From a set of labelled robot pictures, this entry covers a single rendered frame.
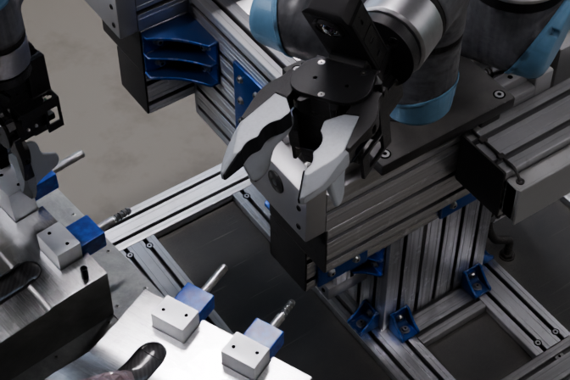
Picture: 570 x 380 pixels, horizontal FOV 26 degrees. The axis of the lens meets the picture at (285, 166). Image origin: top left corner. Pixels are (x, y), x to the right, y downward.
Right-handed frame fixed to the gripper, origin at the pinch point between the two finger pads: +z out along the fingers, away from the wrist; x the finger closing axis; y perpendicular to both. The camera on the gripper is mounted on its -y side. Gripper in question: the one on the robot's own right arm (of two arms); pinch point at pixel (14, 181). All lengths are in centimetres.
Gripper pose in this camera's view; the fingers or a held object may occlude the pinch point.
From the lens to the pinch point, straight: 170.3
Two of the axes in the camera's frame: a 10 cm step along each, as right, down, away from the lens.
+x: -6.5, -5.5, 5.3
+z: 0.1, 6.9, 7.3
